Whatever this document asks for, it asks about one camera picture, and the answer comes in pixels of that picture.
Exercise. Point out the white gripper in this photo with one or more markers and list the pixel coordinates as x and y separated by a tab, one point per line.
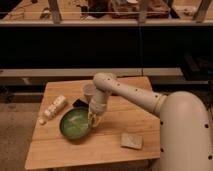
97	107

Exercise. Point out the green ceramic bowl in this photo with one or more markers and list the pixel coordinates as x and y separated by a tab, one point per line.
75	124

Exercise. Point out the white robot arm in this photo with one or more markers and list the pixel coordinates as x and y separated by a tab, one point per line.
186	143

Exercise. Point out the black phone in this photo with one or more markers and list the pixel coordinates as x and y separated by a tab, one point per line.
80	103

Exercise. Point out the wooden table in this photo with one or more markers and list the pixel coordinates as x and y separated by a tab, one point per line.
49	149

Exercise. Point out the white plastic bottle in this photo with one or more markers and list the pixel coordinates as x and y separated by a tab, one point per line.
53	109

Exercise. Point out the grey sponge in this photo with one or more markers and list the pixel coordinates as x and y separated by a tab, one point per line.
131	141

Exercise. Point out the metal shelf rack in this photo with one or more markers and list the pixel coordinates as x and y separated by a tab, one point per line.
77	38

